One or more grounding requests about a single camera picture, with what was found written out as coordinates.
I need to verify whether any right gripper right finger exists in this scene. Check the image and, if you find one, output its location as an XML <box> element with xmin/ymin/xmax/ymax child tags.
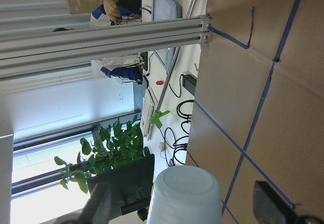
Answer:
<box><xmin>253</xmin><ymin>181</ymin><xmax>297</xmax><ymax>224</ymax></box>

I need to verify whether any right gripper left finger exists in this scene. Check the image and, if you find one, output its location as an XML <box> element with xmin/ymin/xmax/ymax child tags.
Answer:
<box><xmin>80</xmin><ymin>183</ymin><xmax>112</xmax><ymax>223</ymax></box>

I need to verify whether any white plastic cup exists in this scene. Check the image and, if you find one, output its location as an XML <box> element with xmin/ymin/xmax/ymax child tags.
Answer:
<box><xmin>147</xmin><ymin>165</ymin><xmax>222</xmax><ymax>223</ymax></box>

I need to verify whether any black monitor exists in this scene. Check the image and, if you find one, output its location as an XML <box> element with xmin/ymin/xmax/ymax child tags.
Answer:
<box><xmin>87</xmin><ymin>154</ymin><xmax>155</xmax><ymax>219</ymax></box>

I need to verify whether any green potted plant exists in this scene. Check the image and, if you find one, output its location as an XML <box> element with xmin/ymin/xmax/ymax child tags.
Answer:
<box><xmin>54</xmin><ymin>115</ymin><xmax>144</xmax><ymax>194</ymax></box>

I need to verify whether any white keyboard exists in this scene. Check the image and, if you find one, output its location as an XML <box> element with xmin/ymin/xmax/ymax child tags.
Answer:
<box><xmin>140</xmin><ymin>87</ymin><xmax>156</xmax><ymax>141</ymax></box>

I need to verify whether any green plastic clamp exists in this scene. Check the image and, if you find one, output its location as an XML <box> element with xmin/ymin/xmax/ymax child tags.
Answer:
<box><xmin>149</xmin><ymin>110</ymin><xmax>170</xmax><ymax>129</ymax></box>

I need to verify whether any black power adapter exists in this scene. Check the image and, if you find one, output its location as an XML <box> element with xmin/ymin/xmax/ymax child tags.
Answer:
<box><xmin>182</xmin><ymin>74</ymin><xmax>197</xmax><ymax>96</ymax></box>

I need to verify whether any seated person blue jacket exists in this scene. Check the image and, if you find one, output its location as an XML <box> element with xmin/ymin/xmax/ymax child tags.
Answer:
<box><xmin>53</xmin><ymin>0</ymin><xmax>144</xmax><ymax>85</ymax></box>

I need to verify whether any aluminium frame post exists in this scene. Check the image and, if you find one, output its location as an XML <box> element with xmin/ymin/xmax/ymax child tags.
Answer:
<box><xmin>1</xmin><ymin>15</ymin><xmax>211</xmax><ymax>80</ymax></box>

